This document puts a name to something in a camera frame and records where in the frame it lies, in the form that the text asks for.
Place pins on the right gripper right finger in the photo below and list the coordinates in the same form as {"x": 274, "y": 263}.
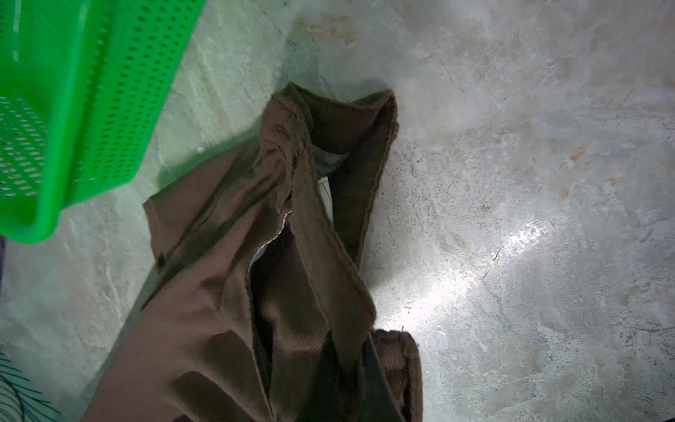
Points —
{"x": 377, "y": 402}

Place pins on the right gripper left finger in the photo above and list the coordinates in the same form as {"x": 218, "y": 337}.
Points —
{"x": 323, "y": 399}

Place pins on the brown trousers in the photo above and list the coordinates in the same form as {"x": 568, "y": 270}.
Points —
{"x": 258, "y": 256}

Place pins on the green plastic basket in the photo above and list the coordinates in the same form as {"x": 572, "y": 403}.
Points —
{"x": 82, "y": 87}

